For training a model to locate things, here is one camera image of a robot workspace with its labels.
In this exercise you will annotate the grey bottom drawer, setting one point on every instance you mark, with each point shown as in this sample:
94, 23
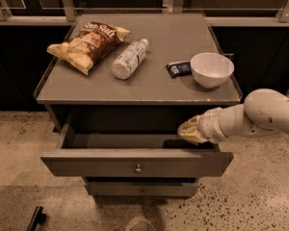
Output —
141, 189

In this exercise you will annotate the white ceramic bowl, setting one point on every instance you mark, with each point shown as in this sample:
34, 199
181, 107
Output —
211, 70

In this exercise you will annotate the black object on floor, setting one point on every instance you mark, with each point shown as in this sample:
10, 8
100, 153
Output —
38, 217

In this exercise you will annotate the grey drawer cabinet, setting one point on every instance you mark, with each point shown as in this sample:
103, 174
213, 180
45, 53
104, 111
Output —
150, 101

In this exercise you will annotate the tan padded gripper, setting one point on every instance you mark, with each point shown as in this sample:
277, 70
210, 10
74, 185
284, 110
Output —
210, 125

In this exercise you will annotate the round robot base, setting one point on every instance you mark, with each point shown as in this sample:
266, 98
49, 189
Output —
139, 224

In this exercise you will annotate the clear plastic water bottle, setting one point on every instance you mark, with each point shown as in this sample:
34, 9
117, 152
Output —
127, 62

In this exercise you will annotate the dark blue snack packet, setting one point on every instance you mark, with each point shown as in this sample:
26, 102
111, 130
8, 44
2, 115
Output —
179, 69

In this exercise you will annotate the grey drawer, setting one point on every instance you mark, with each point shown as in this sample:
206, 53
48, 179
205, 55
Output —
141, 189
86, 153

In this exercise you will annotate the grey top drawer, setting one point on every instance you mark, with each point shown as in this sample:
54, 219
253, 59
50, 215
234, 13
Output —
86, 153

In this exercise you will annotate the metal railing frame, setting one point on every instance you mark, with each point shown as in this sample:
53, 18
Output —
219, 13

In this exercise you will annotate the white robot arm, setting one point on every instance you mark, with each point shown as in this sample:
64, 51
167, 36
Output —
264, 113

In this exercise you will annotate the brown sea salt chip bag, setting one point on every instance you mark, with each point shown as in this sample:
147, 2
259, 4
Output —
93, 43

